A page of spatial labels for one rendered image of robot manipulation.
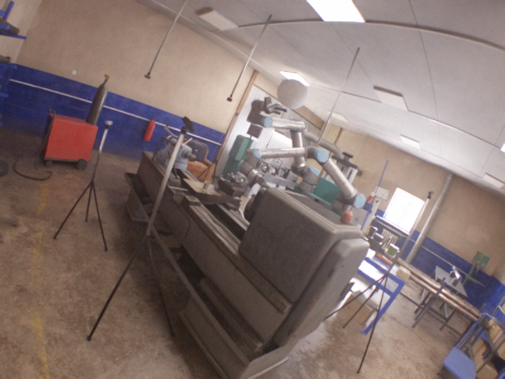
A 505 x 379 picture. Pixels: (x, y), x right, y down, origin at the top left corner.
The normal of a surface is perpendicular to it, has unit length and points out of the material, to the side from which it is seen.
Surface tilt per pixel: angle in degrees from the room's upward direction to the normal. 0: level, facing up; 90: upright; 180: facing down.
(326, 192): 90
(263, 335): 90
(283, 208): 90
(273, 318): 90
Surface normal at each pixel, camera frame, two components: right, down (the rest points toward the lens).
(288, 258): -0.68, -0.16
